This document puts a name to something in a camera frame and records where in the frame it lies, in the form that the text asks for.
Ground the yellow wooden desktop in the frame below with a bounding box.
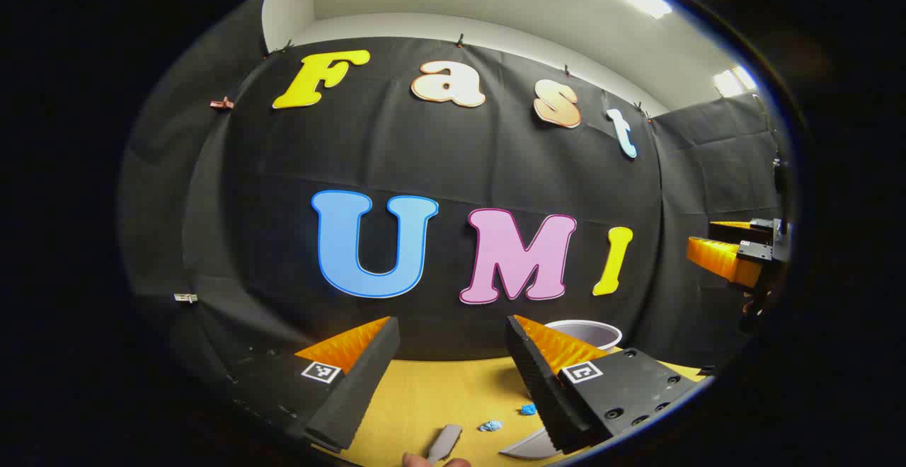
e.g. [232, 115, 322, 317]
[311, 345, 709, 467]

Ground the small grey broom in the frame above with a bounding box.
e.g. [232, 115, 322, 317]
[427, 424, 463, 463]

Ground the black backdrop cloth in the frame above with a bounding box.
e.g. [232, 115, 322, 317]
[120, 0, 783, 383]

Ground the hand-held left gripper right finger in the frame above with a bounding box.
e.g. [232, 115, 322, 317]
[505, 314, 713, 454]

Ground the grey dustpan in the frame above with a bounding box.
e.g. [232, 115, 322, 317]
[499, 427, 560, 461]

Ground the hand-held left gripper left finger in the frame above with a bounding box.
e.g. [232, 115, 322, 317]
[225, 316, 401, 452]

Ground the white ribbed garbage bin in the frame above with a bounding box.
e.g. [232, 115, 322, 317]
[545, 319, 624, 352]

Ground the square ceiling light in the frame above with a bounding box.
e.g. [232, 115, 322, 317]
[713, 65, 758, 98]

